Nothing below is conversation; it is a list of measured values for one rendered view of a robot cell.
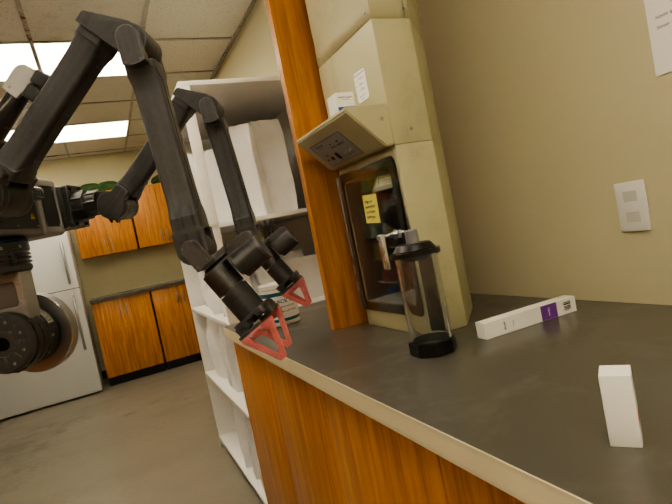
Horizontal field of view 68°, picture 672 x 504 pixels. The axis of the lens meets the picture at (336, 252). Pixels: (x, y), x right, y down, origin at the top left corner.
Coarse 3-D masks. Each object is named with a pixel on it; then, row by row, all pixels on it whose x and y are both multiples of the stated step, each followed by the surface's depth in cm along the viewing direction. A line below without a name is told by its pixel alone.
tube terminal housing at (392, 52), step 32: (384, 32) 118; (416, 32) 129; (352, 64) 128; (384, 64) 117; (416, 64) 121; (384, 96) 118; (416, 96) 121; (416, 128) 120; (416, 160) 120; (416, 192) 120; (448, 192) 135; (416, 224) 119; (448, 224) 124; (448, 256) 123; (448, 288) 123; (384, 320) 140
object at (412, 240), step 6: (408, 234) 106; (414, 234) 106; (408, 240) 106; (414, 240) 106; (426, 240) 108; (402, 246) 105; (408, 246) 104; (414, 246) 103; (420, 246) 103; (426, 246) 103; (432, 246) 104; (396, 252) 105; (402, 252) 104
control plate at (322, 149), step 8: (336, 136) 125; (320, 144) 134; (336, 144) 129; (344, 144) 126; (352, 144) 124; (320, 152) 138; (328, 152) 135; (336, 152) 133; (344, 152) 130; (352, 152) 128; (360, 152) 126; (336, 160) 137; (344, 160) 135
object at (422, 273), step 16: (432, 256) 104; (400, 272) 105; (416, 272) 103; (432, 272) 103; (400, 288) 107; (416, 288) 103; (432, 288) 103; (416, 304) 104; (432, 304) 103; (416, 320) 104; (432, 320) 103; (448, 320) 106; (416, 336) 105; (432, 336) 103; (448, 336) 105
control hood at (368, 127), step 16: (352, 112) 113; (368, 112) 115; (384, 112) 117; (320, 128) 126; (336, 128) 122; (352, 128) 118; (368, 128) 115; (384, 128) 117; (304, 144) 139; (368, 144) 120; (384, 144) 117; (320, 160) 143; (352, 160) 133
